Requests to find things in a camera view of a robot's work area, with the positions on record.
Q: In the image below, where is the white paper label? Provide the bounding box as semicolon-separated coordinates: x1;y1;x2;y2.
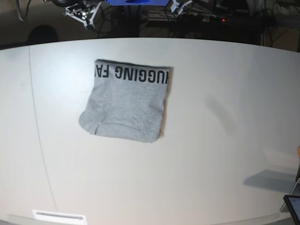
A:
32;210;86;220

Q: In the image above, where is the black tablet screen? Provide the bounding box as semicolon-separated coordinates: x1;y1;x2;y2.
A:
283;195;300;225

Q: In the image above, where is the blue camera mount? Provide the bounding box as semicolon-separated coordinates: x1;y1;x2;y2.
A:
106;0;169;6

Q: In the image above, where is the grey T-shirt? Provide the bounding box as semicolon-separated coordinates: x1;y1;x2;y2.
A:
79;60;171;143

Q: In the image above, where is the black power strip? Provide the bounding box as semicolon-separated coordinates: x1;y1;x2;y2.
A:
147;11;228;23

